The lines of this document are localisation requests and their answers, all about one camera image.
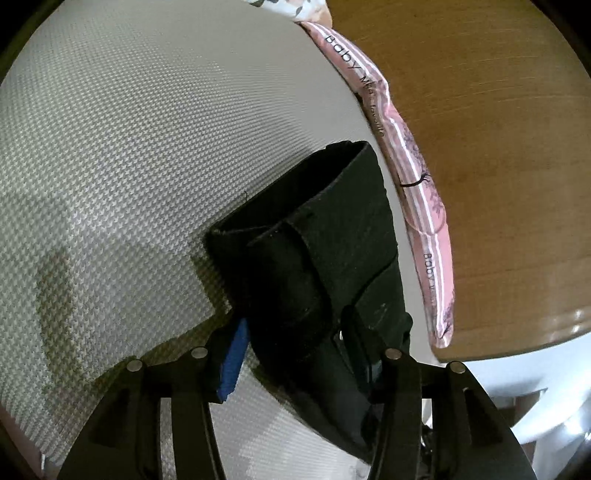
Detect white floral pillow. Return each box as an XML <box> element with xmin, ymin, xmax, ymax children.
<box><xmin>245</xmin><ymin>0</ymin><xmax>332</xmax><ymax>28</ymax></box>

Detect pink striped long pillow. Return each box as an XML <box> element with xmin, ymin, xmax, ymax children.
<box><xmin>301</xmin><ymin>22</ymin><xmax>455</xmax><ymax>348</ymax></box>

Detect white cabinet with handle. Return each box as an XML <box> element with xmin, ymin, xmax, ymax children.
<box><xmin>467</xmin><ymin>333</ymin><xmax>590</xmax><ymax>459</ymax></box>

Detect black pants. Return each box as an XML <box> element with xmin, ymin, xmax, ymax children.
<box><xmin>204</xmin><ymin>141</ymin><xmax>413</xmax><ymax>461</ymax></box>

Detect brown wooden headboard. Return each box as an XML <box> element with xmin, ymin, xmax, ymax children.
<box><xmin>329</xmin><ymin>1</ymin><xmax>590</xmax><ymax>361</ymax></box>

